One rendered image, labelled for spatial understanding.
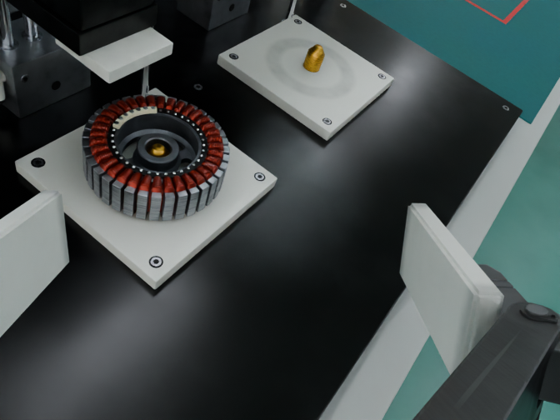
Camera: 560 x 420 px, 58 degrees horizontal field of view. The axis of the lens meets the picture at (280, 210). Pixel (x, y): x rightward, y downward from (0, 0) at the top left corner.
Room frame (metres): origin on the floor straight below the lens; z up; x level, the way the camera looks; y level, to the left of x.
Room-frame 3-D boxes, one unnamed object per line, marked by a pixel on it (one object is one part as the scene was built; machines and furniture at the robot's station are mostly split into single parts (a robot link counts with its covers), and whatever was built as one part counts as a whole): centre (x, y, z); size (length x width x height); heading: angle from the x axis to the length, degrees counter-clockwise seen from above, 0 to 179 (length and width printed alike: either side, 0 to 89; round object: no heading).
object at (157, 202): (0.27, 0.11, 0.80); 0.11 x 0.11 x 0.04
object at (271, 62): (0.50, 0.03, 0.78); 0.15 x 0.15 x 0.01; 71
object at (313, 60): (0.50, 0.03, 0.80); 0.02 x 0.02 x 0.03
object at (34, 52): (0.32, 0.24, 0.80); 0.08 x 0.05 x 0.06; 161
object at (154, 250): (0.27, 0.11, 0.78); 0.15 x 0.15 x 0.01; 71
